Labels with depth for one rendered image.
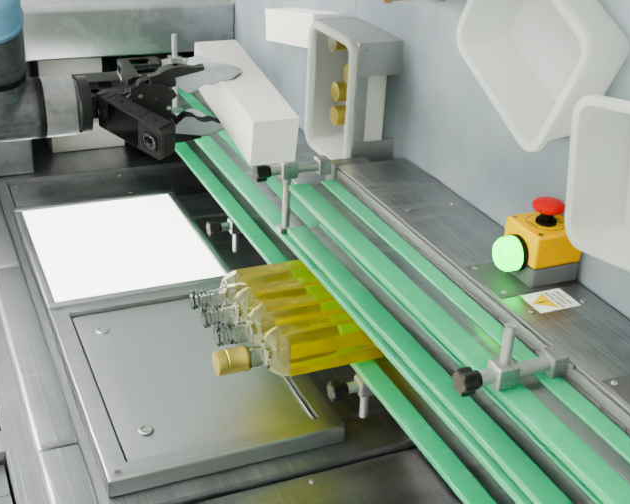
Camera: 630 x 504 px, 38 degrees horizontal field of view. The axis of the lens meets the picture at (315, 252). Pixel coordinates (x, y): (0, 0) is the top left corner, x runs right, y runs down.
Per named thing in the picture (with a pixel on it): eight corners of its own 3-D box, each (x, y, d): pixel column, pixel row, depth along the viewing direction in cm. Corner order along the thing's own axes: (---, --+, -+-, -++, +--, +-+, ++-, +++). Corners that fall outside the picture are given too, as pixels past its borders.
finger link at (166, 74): (198, 52, 118) (133, 75, 116) (202, 57, 117) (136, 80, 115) (207, 84, 121) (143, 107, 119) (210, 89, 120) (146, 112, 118)
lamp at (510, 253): (505, 260, 117) (484, 263, 116) (510, 228, 115) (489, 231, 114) (525, 276, 113) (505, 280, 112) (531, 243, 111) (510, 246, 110)
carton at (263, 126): (235, 39, 131) (194, 42, 129) (299, 117, 113) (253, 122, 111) (233, 79, 134) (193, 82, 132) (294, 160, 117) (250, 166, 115)
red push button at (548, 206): (522, 221, 115) (526, 195, 113) (548, 217, 116) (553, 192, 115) (541, 234, 111) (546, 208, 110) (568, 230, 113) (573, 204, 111)
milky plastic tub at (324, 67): (346, 137, 171) (302, 141, 168) (354, 15, 161) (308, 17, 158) (390, 170, 157) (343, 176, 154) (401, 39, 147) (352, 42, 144)
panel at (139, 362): (172, 201, 206) (14, 221, 193) (172, 189, 205) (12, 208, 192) (345, 442, 133) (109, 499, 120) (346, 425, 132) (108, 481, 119)
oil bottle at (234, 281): (341, 281, 151) (216, 302, 143) (343, 250, 149) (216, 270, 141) (356, 297, 147) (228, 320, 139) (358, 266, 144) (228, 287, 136)
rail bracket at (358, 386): (404, 397, 137) (322, 416, 132) (409, 358, 134) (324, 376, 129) (418, 412, 134) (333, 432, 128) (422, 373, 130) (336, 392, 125)
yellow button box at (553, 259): (545, 256, 121) (498, 264, 118) (555, 204, 118) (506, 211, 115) (579, 280, 115) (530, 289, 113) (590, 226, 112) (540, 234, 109)
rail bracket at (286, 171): (320, 221, 154) (250, 231, 150) (326, 125, 147) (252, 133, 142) (328, 229, 152) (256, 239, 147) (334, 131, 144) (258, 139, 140)
